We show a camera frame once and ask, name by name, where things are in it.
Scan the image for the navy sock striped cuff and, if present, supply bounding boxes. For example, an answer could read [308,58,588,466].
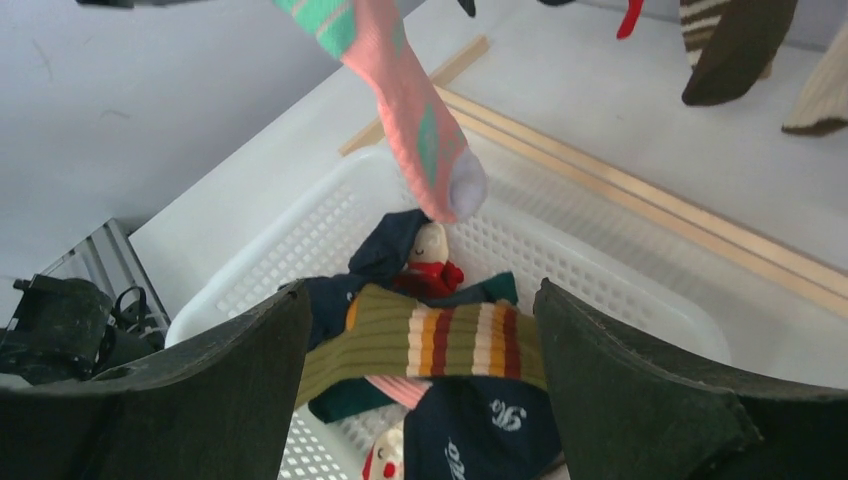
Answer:
[303,209,465,351]

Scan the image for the olive sock orange heel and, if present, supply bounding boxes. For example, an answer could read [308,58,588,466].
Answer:
[295,284,547,406]

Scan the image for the navy sock white lettering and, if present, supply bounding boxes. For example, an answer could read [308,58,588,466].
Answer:
[362,376,562,479]

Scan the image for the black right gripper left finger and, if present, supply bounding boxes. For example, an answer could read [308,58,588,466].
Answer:
[1,281,312,479]

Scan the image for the dark teal sock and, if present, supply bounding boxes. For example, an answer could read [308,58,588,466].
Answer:
[307,272,518,423]

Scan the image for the white plastic basket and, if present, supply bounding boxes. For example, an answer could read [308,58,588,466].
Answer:
[166,147,731,479]

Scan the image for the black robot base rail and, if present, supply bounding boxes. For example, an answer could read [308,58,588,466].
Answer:
[0,218,172,387]

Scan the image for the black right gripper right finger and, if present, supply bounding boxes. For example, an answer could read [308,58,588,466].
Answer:
[533,280,847,480]

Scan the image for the pink patterned sock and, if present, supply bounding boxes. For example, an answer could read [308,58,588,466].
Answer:
[365,375,432,409]
[274,0,488,223]

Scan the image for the wooden hanging rack frame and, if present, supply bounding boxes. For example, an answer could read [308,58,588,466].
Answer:
[337,34,848,319]

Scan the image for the brown striped sock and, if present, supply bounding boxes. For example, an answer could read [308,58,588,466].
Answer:
[679,0,797,107]

